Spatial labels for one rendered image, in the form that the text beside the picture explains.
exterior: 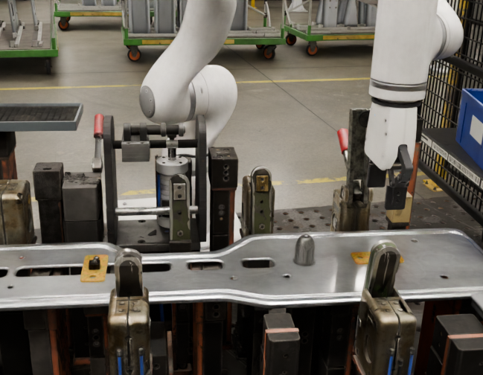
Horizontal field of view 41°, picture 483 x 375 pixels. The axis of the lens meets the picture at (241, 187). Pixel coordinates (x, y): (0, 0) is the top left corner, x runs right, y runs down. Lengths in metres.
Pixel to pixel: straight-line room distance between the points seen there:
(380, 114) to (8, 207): 0.63
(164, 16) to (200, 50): 6.56
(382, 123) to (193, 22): 0.52
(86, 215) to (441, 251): 0.63
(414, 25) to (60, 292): 0.64
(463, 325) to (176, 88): 0.76
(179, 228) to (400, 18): 0.52
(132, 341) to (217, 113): 0.76
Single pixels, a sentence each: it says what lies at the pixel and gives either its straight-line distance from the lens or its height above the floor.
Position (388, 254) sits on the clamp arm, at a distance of 0.91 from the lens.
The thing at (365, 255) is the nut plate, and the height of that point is 1.00.
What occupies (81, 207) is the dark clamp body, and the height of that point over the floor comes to 1.04.
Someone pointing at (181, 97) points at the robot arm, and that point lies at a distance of 1.43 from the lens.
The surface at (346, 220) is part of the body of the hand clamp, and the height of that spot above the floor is 1.01.
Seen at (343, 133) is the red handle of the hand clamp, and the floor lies 1.14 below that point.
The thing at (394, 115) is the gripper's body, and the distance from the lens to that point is 0.99.
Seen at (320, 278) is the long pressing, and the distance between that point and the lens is 1.05.
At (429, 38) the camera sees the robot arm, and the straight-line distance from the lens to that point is 1.00.
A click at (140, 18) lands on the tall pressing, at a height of 0.48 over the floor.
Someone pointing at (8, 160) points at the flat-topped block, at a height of 1.08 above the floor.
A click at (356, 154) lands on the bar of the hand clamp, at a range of 1.21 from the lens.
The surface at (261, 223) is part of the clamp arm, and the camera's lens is 1.20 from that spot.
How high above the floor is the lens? 1.51
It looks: 22 degrees down
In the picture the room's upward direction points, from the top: 2 degrees clockwise
